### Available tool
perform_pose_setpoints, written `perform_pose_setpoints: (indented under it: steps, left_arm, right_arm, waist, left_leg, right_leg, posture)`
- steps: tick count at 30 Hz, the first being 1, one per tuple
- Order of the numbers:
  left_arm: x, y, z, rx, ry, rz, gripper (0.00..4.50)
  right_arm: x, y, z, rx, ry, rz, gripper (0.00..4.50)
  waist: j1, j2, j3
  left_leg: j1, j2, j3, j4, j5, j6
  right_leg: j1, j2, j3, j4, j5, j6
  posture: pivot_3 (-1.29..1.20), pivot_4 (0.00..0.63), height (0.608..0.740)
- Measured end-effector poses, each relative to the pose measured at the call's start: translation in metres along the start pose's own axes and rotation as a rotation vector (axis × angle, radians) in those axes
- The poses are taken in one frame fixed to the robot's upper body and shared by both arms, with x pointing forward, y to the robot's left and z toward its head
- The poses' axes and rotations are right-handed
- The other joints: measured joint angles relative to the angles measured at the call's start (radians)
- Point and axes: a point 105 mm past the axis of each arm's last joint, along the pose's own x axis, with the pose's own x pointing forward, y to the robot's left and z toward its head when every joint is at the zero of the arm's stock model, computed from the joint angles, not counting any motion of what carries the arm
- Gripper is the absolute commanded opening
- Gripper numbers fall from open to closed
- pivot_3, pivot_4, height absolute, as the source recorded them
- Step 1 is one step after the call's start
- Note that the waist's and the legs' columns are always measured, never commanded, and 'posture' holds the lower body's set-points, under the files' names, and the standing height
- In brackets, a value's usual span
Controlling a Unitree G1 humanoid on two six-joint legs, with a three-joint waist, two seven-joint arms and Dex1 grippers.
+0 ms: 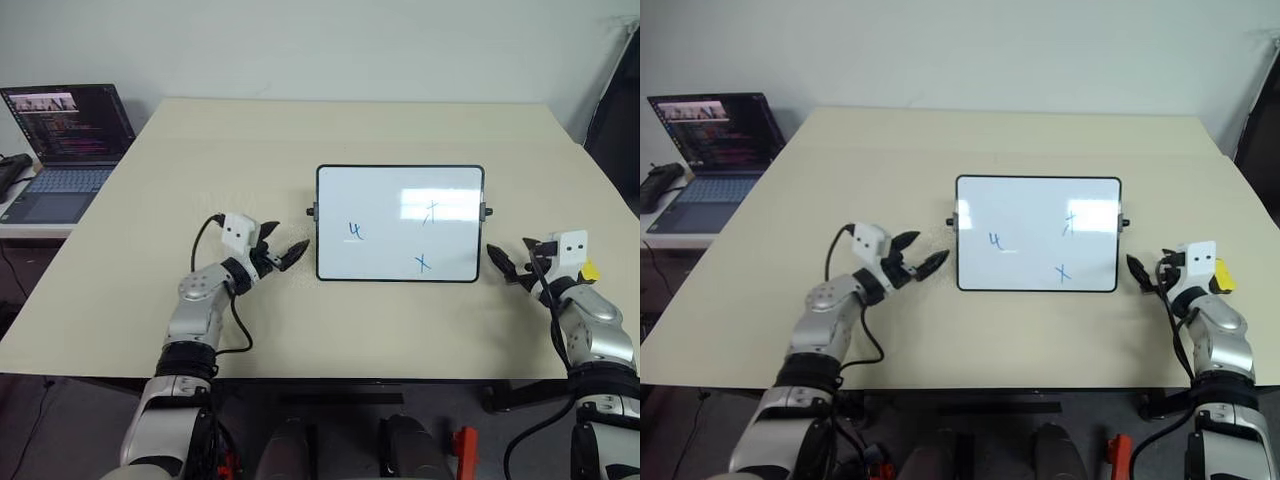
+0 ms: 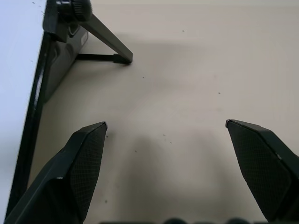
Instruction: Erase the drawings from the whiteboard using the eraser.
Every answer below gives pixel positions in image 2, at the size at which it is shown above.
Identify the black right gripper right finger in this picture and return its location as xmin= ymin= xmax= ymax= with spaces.
xmin=225 ymin=119 xmax=299 ymax=224

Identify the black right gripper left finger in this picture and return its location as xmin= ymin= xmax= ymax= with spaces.
xmin=0 ymin=121 xmax=108 ymax=224

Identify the black board stand leg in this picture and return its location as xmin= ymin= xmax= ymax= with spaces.
xmin=56 ymin=0 xmax=134 ymax=65

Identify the white board with black frame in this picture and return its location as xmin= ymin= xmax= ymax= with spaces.
xmin=0 ymin=0 xmax=89 ymax=220

